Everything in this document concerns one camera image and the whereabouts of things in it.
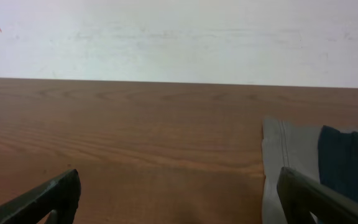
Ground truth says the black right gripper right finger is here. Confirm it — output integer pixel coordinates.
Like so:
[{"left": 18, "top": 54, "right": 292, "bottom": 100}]
[{"left": 277, "top": 167, "right": 358, "bottom": 224}]

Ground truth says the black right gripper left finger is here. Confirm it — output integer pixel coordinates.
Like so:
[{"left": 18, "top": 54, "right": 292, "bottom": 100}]
[{"left": 0, "top": 169, "right": 81, "bottom": 224}]

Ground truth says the grey folded garment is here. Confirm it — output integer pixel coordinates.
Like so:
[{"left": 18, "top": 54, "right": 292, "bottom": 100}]
[{"left": 262, "top": 118, "right": 358, "bottom": 223}]

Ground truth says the dark blue denim garment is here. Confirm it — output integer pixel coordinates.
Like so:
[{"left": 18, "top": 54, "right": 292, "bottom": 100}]
[{"left": 318, "top": 126, "right": 358, "bottom": 203}]

